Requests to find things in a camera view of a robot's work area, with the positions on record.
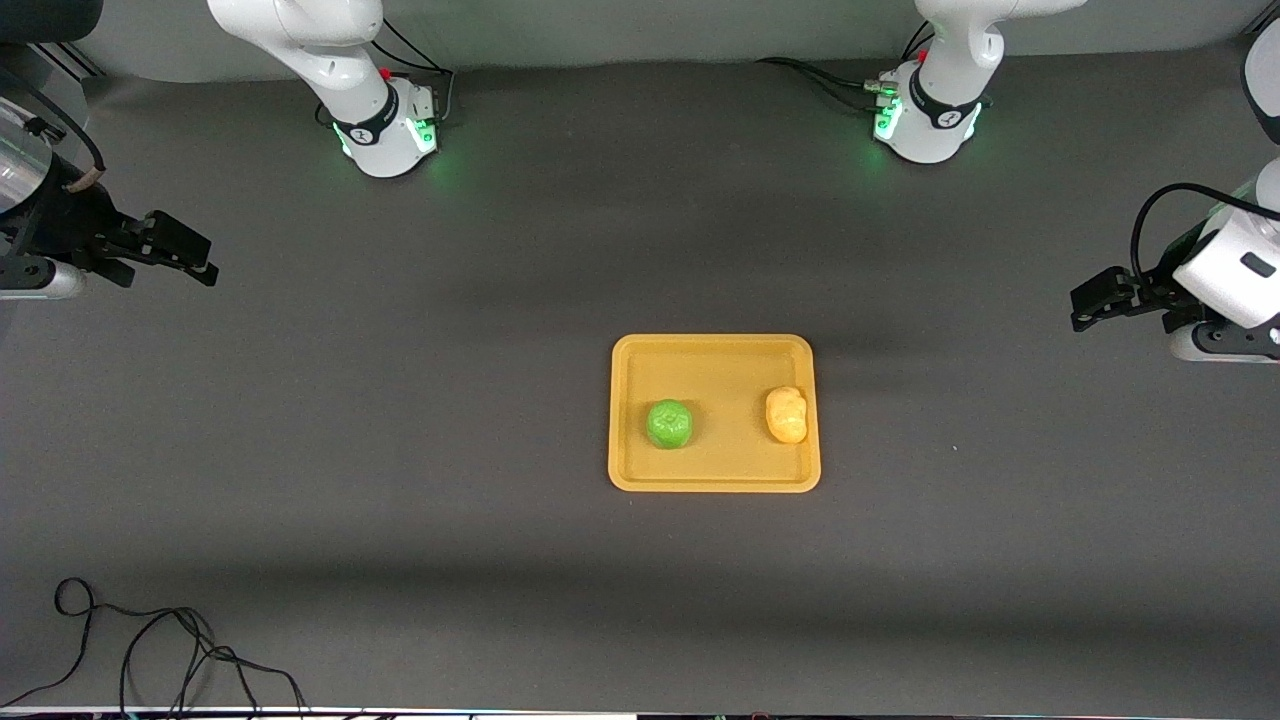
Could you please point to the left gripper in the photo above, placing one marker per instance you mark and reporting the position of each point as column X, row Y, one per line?
column 1160, row 287

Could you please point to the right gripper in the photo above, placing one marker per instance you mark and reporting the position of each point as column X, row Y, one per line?
column 68, row 222

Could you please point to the yellow potato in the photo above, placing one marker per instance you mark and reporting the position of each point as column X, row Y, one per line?
column 787, row 415

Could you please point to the yellow plastic tray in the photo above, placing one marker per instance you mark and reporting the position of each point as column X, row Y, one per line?
column 730, row 465

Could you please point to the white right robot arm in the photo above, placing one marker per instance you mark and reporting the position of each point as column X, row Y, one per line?
column 350, row 80

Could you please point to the dark grey table cloth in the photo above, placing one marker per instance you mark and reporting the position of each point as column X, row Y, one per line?
column 500, row 250

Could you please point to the aluminium frame rail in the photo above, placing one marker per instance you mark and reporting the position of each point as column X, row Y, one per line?
column 75, row 62

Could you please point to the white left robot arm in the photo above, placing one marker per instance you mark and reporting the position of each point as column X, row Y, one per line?
column 940, row 95

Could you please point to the green apple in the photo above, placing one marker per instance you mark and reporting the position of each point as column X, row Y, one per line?
column 671, row 424

